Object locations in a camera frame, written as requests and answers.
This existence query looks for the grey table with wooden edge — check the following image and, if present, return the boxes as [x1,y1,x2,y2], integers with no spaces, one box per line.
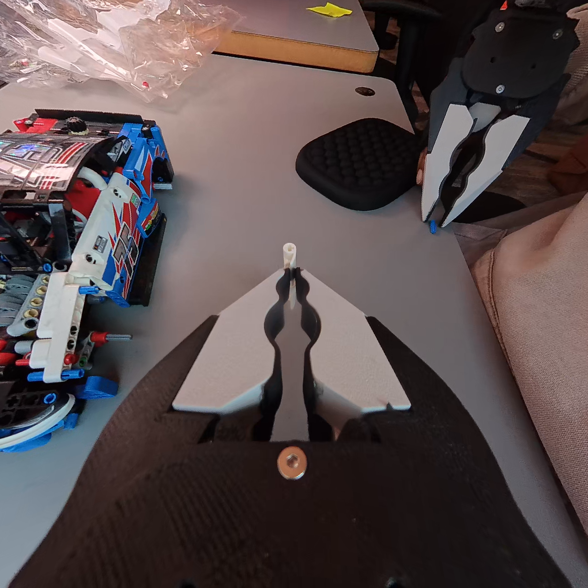
[213,0,379,74]

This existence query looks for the clear plastic bags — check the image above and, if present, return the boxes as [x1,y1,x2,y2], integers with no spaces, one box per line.
[0,0,244,113]

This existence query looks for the black padded cushion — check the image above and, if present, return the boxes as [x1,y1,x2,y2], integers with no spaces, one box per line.
[295,118,425,212]

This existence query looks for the person's beige printed sweatshirt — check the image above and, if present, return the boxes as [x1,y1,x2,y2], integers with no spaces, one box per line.
[455,190,588,531]

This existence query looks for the toy brick race car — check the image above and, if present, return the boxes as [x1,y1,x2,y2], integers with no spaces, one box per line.
[0,108,175,453]

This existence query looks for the yellow paper note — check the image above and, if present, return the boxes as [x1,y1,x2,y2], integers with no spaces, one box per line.
[306,2,352,18]

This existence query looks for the grey desk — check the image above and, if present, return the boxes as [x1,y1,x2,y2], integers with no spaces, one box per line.
[0,54,588,586]

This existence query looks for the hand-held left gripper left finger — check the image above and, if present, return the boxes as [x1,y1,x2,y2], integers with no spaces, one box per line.
[172,269,292,417]

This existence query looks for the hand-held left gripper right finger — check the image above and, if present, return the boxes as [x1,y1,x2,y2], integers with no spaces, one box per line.
[293,269,412,417]

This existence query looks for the white brick connector piece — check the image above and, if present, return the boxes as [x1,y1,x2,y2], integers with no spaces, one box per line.
[282,242,300,309]

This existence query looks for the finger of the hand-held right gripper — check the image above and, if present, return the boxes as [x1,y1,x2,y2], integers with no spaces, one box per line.
[439,114,532,229]
[421,104,478,223]

